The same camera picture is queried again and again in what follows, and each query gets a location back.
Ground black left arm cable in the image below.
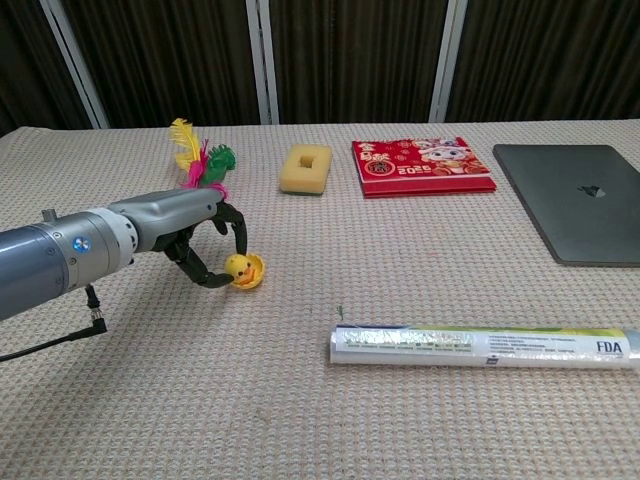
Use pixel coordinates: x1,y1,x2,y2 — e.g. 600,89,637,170
0,282,109,364

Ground small yellow duck toy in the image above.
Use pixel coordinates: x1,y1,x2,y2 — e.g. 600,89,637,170
224,253,259,288

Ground grey laptop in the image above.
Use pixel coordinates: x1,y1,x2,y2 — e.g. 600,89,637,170
492,144,640,268

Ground red desk calendar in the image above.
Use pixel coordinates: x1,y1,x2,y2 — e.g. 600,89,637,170
351,136,498,200

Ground colourful feather shuttlecock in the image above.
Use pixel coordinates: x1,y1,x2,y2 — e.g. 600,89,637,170
168,117,238,197

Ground white frame post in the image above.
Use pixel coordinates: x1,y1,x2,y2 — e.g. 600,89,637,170
244,0,280,126
39,0,110,130
428,0,469,124

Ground white plastic wrap roll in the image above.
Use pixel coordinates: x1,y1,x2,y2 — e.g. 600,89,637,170
328,323,640,372

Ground beige woven tablecloth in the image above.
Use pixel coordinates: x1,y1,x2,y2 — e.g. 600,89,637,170
0,118,640,480

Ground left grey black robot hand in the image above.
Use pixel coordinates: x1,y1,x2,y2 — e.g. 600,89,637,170
106,186,249,288

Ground yellow sponge with hole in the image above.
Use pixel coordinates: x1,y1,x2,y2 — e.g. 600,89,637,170
278,143,334,197

